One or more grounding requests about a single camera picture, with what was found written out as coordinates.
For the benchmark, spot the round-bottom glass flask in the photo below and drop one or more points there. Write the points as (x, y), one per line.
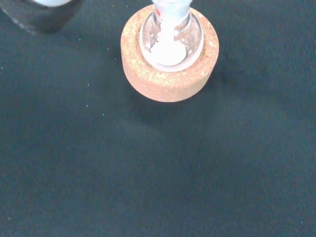
(193, 44)

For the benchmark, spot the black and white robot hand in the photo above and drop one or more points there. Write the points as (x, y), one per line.
(42, 14)

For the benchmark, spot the black bench cloth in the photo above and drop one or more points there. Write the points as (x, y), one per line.
(158, 172)

